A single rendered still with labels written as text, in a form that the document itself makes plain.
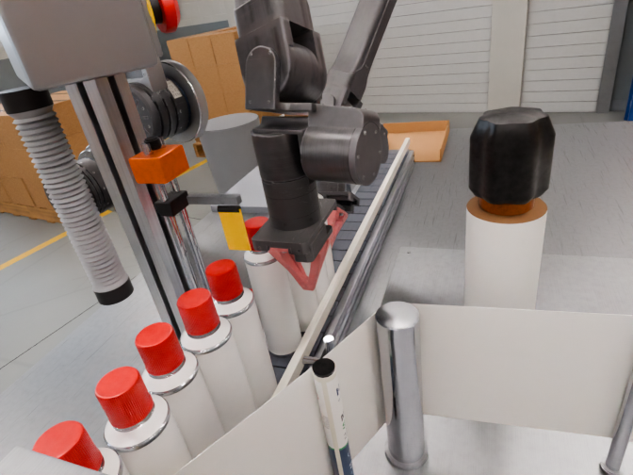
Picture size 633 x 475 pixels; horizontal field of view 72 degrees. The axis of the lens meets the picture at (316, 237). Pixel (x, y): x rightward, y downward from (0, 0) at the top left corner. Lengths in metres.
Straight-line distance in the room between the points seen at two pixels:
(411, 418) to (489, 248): 0.22
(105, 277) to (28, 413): 0.40
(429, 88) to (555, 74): 1.21
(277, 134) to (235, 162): 2.74
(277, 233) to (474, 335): 0.22
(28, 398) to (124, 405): 0.50
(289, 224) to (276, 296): 0.14
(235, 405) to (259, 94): 0.31
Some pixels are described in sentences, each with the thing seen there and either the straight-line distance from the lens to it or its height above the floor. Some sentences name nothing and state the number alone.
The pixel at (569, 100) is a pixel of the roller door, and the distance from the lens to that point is 4.90.
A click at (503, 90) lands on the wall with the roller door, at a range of 4.88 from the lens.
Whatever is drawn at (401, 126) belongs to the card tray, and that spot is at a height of 0.86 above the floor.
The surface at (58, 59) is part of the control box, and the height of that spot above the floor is 1.30.
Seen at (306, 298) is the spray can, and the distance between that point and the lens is 0.62.
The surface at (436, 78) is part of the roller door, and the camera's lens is 5.07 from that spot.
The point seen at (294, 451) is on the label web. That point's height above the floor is 1.00.
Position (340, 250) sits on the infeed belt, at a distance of 0.85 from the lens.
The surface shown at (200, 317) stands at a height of 1.07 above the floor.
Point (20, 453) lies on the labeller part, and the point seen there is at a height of 1.14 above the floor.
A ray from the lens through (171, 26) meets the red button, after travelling 0.42.
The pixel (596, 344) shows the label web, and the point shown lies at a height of 1.03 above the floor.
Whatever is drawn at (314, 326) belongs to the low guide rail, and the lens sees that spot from 0.62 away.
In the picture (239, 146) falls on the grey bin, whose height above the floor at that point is 0.48.
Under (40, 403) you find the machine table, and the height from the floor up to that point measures 0.83.
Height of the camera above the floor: 1.32
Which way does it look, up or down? 29 degrees down
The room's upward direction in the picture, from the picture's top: 9 degrees counter-clockwise
